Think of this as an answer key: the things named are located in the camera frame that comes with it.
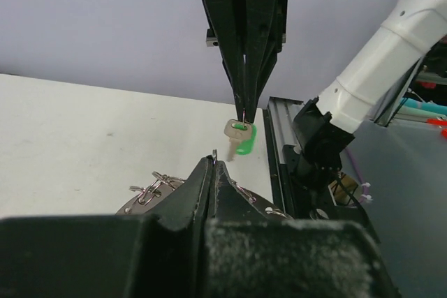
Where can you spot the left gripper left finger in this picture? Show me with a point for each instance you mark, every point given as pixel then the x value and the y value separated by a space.
pixel 180 225

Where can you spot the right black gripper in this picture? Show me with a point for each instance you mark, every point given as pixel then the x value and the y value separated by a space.
pixel 256 28

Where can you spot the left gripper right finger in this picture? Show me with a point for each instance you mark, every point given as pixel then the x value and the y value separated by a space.
pixel 228 206

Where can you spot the round metal keyring disc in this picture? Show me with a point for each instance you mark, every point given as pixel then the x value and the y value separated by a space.
pixel 148 197

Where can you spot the green tag key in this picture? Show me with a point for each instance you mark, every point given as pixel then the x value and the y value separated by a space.
pixel 241 136

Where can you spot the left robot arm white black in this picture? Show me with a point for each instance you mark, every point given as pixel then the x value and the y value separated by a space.
pixel 222 240

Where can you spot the aluminium frame rail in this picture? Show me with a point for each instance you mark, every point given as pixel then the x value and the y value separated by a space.
pixel 278 118

